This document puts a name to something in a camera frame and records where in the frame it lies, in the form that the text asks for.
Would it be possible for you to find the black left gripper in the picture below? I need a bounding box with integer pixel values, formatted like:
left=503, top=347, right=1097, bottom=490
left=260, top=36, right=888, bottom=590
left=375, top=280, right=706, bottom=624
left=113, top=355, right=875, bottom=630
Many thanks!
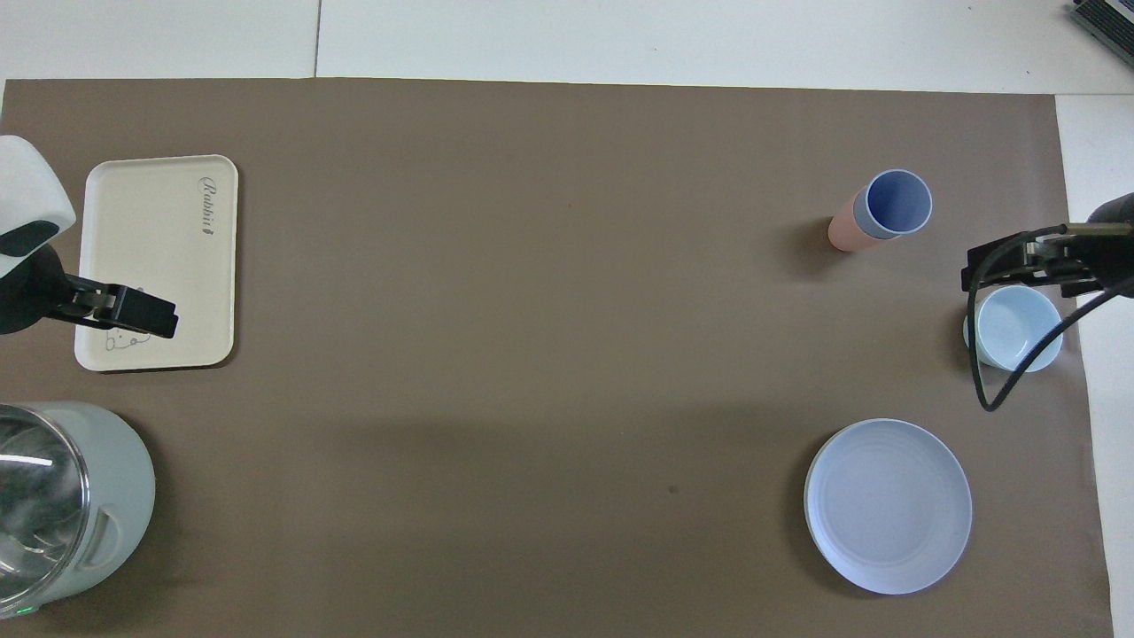
left=0, top=241, right=179, bottom=340

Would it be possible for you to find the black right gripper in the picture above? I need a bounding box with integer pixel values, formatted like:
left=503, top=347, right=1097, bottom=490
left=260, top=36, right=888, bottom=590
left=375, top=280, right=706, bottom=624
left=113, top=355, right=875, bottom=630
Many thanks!
left=961, top=191, right=1134, bottom=298

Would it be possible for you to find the blue plastic cup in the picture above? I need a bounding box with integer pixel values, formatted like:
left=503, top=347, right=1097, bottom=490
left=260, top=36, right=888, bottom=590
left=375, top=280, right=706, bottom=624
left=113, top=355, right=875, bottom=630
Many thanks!
left=852, top=168, right=933, bottom=242

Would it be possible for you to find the pink plastic cup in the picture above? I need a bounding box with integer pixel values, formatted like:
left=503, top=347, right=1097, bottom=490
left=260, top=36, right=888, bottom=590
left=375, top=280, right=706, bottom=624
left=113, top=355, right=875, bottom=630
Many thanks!
left=827, top=188, right=875, bottom=253

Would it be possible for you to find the cream rabbit print tray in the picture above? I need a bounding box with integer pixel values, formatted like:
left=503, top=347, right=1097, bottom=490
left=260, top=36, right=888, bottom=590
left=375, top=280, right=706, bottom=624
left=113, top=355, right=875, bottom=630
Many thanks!
left=74, top=155, right=239, bottom=372

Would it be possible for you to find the light blue bowl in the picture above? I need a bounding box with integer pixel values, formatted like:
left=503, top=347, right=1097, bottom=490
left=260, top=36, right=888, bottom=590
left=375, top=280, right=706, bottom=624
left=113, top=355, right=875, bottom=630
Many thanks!
left=963, top=284, right=1064, bottom=373

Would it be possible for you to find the pale green electric pot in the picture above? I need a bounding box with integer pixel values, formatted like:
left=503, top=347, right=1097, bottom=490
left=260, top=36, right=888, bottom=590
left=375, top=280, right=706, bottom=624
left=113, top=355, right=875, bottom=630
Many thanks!
left=0, top=401, right=157, bottom=621

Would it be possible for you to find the glass pot lid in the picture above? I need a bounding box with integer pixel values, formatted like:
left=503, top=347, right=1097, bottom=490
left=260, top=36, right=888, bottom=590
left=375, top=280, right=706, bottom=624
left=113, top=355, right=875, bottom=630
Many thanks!
left=0, top=406, right=91, bottom=605

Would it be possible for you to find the grey laptop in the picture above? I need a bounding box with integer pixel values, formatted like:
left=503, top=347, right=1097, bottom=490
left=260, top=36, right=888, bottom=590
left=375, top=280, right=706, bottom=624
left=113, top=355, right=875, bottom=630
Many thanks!
left=1068, top=0, right=1134, bottom=56

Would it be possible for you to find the periwinkle blue plate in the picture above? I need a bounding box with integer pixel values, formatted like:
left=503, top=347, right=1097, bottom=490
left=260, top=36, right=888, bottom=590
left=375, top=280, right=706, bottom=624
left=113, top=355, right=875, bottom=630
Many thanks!
left=804, top=418, right=974, bottom=595

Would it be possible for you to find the brown table mat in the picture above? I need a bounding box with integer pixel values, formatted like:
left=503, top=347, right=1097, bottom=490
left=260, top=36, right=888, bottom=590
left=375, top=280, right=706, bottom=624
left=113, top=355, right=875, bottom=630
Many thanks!
left=0, top=78, right=1115, bottom=638

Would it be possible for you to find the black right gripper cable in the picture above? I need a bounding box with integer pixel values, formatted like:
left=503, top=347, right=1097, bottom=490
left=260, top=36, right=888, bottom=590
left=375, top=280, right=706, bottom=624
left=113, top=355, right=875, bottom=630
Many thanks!
left=968, top=225, right=1134, bottom=413

